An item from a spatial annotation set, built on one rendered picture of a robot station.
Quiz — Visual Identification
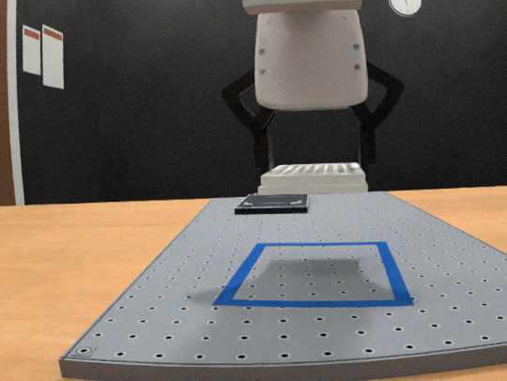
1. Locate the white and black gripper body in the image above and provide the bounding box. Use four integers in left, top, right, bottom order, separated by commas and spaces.
254, 9, 368, 111

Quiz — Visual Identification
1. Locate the blue tape square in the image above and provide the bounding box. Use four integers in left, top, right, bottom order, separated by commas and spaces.
212, 241, 414, 308

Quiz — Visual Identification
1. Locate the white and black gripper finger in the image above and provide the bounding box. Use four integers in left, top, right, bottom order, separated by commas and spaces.
348, 61, 405, 175
221, 67, 280, 175

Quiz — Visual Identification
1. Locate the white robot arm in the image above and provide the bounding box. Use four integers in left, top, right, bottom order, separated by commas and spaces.
242, 0, 362, 15

